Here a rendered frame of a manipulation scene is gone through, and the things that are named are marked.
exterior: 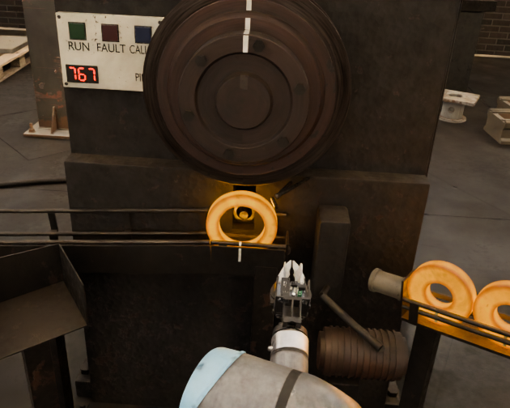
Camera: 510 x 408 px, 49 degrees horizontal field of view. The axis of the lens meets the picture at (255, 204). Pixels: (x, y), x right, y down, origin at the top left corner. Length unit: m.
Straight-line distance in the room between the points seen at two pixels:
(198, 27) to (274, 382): 0.77
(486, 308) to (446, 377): 0.93
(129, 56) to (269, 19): 0.40
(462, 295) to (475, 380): 0.96
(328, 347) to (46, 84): 3.22
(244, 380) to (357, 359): 0.72
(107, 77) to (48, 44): 2.70
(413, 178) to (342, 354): 0.49
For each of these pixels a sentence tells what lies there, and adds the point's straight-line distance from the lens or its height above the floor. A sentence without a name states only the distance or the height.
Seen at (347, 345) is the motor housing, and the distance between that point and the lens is 1.47.
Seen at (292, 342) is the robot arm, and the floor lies 0.73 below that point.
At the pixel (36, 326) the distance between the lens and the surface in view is 1.43.
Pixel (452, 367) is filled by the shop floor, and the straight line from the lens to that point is 2.31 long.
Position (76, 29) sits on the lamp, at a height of 1.20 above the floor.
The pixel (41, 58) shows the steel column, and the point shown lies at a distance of 4.22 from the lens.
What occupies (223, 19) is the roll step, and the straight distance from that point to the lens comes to 1.23.
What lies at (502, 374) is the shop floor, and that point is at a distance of 2.36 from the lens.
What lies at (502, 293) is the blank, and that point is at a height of 0.78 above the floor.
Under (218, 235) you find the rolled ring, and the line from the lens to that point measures 1.47.
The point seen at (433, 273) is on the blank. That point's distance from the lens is 1.36.
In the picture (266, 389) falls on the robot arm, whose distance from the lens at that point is 0.77.
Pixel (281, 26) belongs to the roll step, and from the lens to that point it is 1.23.
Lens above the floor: 1.47
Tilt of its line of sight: 27 degrees down
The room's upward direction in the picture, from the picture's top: 3 degrees clockwise
